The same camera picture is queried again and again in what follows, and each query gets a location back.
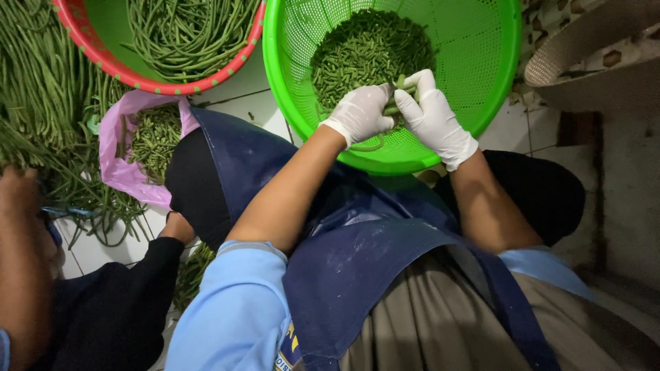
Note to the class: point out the person's left hand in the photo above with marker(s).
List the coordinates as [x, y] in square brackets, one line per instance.
[356, 116]

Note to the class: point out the person's right hand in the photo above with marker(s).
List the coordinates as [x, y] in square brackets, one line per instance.
[435, 123]

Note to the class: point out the bunch of green long beans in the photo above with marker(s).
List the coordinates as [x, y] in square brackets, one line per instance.
[394, 109]

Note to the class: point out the pile of cut bean pieces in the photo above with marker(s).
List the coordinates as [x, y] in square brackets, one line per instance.
[368, 49]

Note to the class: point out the green plastic colander basket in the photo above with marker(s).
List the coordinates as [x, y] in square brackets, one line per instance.
[474, 67]

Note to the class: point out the navy blue apron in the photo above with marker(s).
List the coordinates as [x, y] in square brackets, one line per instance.
[356, 257]

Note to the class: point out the beige woven basket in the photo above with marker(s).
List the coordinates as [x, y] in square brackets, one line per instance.
[593, 77]

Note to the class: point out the long beans in red basin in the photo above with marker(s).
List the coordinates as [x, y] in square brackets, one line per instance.
[191, 36]

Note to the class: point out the cut bean pieces in bag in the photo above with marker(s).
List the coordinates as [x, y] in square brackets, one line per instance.
[154, 139]

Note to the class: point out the small bundle of long beans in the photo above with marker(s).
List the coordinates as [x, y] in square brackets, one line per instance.
[193, 273]

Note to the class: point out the pink plastic bag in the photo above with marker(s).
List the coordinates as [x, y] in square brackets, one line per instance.
[121, 170]

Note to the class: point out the red basin with green dots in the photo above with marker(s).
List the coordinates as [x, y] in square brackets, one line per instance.
[105, 59]

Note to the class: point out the large heap of long beans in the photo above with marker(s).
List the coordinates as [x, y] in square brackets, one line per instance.
[46, 92]

